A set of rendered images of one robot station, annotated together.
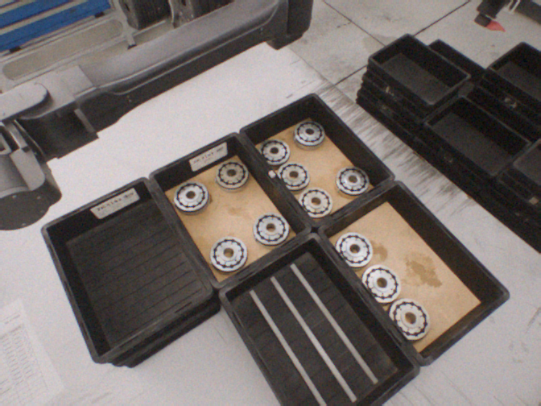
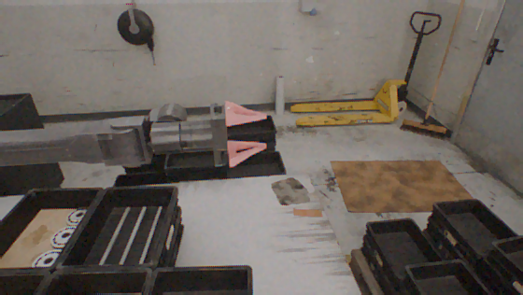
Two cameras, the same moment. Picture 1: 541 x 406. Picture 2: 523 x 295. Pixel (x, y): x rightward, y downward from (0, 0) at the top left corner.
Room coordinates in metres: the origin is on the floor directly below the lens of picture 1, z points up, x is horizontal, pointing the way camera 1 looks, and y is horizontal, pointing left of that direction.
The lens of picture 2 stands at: (0.55, 0.73, 1.73)
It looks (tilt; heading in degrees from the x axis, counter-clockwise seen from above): 31 degrees down; 213
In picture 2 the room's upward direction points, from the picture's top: straight up
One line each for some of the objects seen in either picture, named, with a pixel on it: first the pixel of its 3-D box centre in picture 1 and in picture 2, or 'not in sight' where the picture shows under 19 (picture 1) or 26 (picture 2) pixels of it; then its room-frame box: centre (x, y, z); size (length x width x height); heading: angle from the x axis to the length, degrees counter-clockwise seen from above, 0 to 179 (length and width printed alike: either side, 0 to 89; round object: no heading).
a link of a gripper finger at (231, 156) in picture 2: not in sight; (241, 141); (0.14, 0.42, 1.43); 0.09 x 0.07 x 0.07; 131
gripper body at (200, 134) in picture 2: not in sight; (202, 135); (0.19, 0.36, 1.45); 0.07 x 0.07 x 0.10; 41
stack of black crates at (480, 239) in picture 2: not in sight; (468, 245); (-1.15, 1.04, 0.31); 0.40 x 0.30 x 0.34; 41
